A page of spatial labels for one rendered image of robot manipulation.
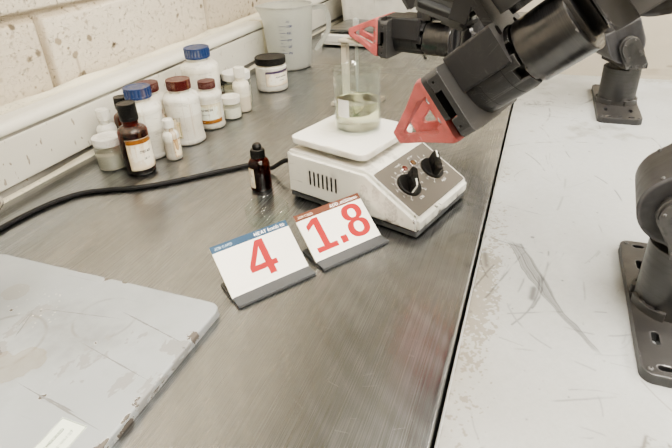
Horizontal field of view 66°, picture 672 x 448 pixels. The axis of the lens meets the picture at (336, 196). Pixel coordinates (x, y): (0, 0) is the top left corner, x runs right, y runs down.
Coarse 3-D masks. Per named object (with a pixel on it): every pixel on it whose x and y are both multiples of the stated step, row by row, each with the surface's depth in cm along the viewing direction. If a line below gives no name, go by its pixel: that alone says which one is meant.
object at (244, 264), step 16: (256, 240) 56; (272, 240) 56; (288, 240) 57; (224, 256) 54; (240, 256) 54; (256, 256) 55; (272, 256) 56; (288, 256) 56; (224, 272) 53; (240, 272) 54; (256, 272) 54; (272, 272) 55; (240, 288) 53
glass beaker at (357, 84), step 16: (352, 64) 68; (368, 64) 67; (336, 80) 64; (352, 80) 63; (368, 80) 63; (336, 96) 65; (352, 96) 64; (368, 96) 64; (336, 112) 67; (352, 112) 65; (368, 112) 65; (336, 128) 68; (352, 128) 66; (368, 128) 66
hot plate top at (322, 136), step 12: (324, 120) 72; (384, 120) 71; (300, 132) 68; (312, 132) 68; (324, 132) 68; (336, 132) 68; (384, 132) 67; (300, 144) 67; (312, 144) 65; (324, 144) 65; (336, 144) 64; (348, 144) 64; (360, 144) 64; (372, 144) 64; (384, 144) 64; (348, 156) 62; (360, 156) 61; (372, 156) 62
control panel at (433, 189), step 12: (420, 144) 69; (408, 156) 66; (420, 156) 67; (384, 168) 63; (396, 168) 64; (408, 168) 65; (420, 168) 66; (444, 168) 67; (384, 180) 62; (396, 180) 62; (420, 180) 64; (432, 180) 65; (444, 180) 66; (456, 180) 67; (396, 192) 61; (432, 192) 63; (444, 192) 64; (408, 204) 60; (420, 204) 61; (432, 204) 62
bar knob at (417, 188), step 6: (414, 168) 62; (402, 174) 63; (408, 174) 62; (414, 174) 61; (402, 180) 62; (408, 180) 62; (414, 180) 61; (402, 186) 61; (408, 186) 62; (414, 186) 60; (420, 186) 63; (408, 192) 61; (414, 192) 61; (420, 192) 62
